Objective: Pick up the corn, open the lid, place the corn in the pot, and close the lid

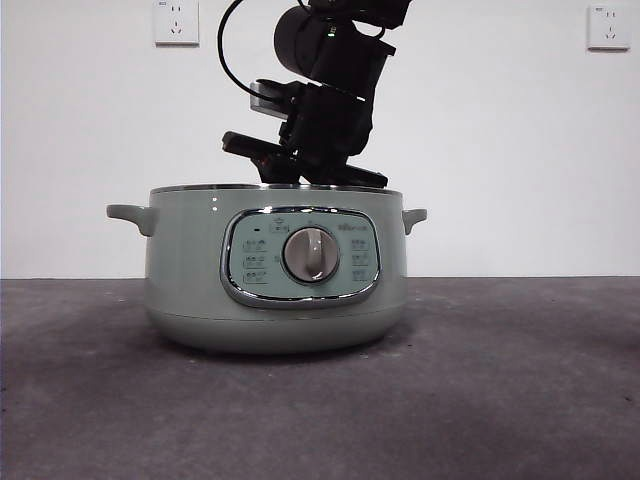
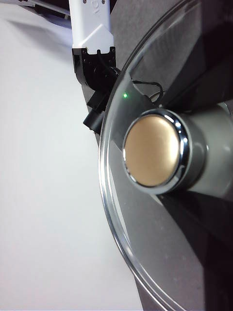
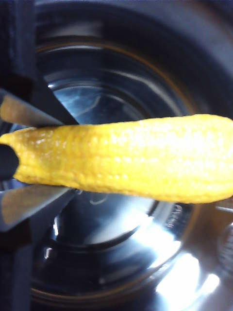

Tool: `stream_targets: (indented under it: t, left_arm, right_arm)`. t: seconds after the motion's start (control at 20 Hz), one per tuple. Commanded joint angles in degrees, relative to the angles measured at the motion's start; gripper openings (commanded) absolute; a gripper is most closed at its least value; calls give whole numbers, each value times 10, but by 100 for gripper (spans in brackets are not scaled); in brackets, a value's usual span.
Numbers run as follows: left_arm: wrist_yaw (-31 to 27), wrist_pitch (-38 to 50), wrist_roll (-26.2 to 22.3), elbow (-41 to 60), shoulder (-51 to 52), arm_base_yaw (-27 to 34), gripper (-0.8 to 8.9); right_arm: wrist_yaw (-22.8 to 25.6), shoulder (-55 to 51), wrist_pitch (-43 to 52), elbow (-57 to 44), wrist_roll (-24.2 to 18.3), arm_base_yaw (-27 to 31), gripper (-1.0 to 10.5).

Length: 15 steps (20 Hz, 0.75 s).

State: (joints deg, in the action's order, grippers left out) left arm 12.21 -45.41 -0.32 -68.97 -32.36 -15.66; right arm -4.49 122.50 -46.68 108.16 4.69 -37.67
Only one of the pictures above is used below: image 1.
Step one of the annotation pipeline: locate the black camera cable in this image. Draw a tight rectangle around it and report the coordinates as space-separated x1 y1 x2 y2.
216 0 282 110

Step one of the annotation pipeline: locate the white wall socket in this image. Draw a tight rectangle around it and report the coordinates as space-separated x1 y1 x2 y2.
585 4 631 53
153 0 200 49

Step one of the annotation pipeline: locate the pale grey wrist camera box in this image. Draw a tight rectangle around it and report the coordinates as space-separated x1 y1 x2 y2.
249 78 294 120

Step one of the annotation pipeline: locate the pale green electric pot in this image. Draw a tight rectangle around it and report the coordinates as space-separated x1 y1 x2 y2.
105 183 429 356

